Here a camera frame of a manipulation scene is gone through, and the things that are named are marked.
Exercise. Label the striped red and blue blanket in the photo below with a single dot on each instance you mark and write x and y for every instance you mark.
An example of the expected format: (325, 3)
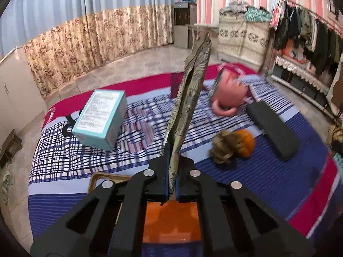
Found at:
(268, 182)

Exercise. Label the red printed box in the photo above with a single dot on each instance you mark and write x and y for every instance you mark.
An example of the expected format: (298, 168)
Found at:
(293, 52)

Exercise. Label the orange and brown plush toy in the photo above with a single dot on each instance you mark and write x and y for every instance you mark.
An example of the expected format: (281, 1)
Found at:
(225, 147)

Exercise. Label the dark wooden stool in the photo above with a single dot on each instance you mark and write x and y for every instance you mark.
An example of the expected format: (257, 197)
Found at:
(9, 146)

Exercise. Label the white wall cabinet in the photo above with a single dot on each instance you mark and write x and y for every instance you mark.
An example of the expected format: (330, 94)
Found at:
(18, 91)

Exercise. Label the pink hanging bag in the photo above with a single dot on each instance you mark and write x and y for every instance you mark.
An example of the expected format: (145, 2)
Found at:
(277, 17)

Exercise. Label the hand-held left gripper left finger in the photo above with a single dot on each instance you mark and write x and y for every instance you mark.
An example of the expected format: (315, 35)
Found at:
(165, 166)

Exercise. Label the black rectangular case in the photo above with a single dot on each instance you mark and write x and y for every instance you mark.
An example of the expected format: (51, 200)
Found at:
(273, 131)

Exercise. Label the pile of grey clothes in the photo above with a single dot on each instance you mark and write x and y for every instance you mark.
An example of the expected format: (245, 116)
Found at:
(234, 6)

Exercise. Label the wall poster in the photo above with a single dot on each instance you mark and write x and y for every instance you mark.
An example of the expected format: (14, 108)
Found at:
(333, 5)

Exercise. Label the blue and floral curtain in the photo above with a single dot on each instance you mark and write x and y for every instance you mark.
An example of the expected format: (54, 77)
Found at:
(80, 26)

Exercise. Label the green patterned cloth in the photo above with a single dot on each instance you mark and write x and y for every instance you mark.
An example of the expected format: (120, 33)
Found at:
(6, 190)

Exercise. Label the beige paper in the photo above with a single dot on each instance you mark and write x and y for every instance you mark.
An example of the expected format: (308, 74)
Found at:
(335, 138)

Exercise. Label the brown board with white frame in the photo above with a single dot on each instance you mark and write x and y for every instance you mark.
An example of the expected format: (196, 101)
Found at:
(337, 85)

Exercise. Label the cloth covered washing machine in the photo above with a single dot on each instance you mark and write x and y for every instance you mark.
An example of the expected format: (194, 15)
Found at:
(241, 40)

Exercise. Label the orange peel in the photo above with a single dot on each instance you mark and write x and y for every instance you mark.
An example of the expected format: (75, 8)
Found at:
(248, 142)

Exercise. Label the orange tray with brown rim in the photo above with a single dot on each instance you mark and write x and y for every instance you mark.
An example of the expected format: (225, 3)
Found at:
(171, 219)

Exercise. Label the teal cardboard box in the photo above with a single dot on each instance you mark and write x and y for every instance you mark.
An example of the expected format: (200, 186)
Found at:
(99, 117)

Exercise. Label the newspaper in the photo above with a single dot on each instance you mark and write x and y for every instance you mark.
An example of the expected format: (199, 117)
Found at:
(193, 85)

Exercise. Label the row of hanging clothes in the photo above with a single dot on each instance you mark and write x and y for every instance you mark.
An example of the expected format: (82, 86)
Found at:
(308, 34)

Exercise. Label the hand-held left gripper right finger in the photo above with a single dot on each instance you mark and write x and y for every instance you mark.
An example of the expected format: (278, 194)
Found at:
(182, 176)

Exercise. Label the pink cartoon mug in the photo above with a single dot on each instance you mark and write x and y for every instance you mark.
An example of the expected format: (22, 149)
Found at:
(230, 93)

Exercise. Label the teal checked cloth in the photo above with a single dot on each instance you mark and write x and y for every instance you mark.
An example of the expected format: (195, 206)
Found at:
(257, 14)

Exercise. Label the low cabinet with lace cover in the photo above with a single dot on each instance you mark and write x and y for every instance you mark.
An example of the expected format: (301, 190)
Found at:
(302, 77)

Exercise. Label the metal clothes rack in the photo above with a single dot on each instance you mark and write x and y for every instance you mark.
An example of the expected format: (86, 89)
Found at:
(294, 5)

